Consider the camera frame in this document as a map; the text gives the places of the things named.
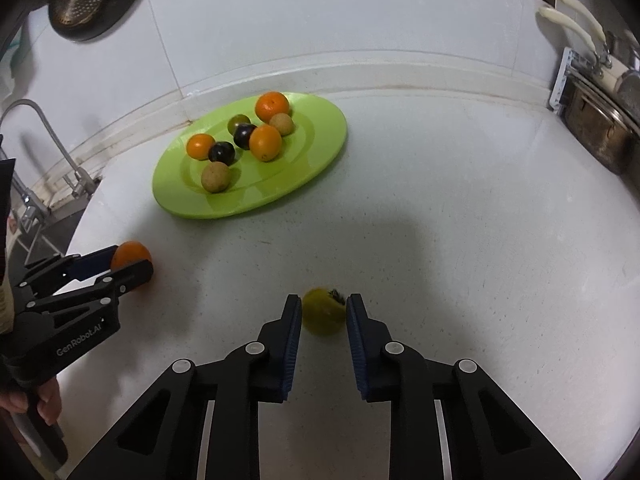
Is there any small orange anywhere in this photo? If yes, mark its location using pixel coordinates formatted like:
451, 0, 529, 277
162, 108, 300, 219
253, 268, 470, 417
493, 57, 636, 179
186, 133, 216, 160

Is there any dark plum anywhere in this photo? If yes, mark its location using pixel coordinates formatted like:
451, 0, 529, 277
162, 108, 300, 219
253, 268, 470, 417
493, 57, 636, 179
208, 141, 235, 166
233, 122, 256, 151

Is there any green small fruit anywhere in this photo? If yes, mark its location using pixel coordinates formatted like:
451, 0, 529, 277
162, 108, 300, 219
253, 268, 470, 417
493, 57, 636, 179
227, 114, 250, 136

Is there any orange kumquat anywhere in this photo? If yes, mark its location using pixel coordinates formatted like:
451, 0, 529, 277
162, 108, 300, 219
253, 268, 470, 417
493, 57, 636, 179
250, 125, 282, 162

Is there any tan small fruit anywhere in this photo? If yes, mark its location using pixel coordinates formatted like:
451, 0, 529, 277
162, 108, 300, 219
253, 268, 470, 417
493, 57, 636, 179
269, 113, 295, 136

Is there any large orange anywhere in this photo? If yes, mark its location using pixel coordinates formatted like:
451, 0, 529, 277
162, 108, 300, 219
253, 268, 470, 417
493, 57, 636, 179
254, 91, 291, 122

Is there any person left hand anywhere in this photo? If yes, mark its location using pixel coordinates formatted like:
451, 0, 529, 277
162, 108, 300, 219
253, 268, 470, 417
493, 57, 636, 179
0, 376, 62, 426

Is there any steel sink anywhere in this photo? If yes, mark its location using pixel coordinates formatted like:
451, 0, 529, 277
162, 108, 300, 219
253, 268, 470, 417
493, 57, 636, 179
9, 200, 88, 271

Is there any orange on counter left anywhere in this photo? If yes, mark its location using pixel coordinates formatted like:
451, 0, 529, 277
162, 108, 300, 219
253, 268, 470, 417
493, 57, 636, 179
111, 240, 154, 292

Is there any pull-down chrome faucet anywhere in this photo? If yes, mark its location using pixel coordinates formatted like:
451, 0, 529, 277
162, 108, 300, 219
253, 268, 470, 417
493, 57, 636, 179
12, 171, 50, 234

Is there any curved chrome faucet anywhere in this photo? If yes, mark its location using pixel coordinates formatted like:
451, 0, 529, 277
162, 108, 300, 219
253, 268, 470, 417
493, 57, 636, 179
0, 97, 101, 201

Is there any teal tissue package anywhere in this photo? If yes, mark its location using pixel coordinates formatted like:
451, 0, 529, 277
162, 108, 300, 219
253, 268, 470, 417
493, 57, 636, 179
0, 28, 23, 100

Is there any green plate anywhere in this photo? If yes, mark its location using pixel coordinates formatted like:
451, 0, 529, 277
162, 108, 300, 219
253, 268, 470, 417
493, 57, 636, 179
152, 92, 347, 220

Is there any black frying pan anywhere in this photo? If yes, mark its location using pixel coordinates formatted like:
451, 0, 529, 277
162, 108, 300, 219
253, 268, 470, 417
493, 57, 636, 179
46, 0, 156, 44

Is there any steel pot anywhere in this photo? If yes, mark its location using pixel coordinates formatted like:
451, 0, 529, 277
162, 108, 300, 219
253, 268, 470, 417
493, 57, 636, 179
562, 76, 639, 176

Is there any cream handle lower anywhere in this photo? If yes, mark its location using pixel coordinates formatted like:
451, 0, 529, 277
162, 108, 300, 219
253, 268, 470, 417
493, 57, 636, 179
537, 6, 598, 55

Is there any cream handle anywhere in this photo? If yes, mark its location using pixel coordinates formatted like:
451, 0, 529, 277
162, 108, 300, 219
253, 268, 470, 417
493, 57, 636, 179
559, 0, 606, 44
537, 6, 598, 55

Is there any cream handle upper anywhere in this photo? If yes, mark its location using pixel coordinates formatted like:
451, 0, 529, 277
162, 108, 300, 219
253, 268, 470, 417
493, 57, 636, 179
559, 0, 606, 44

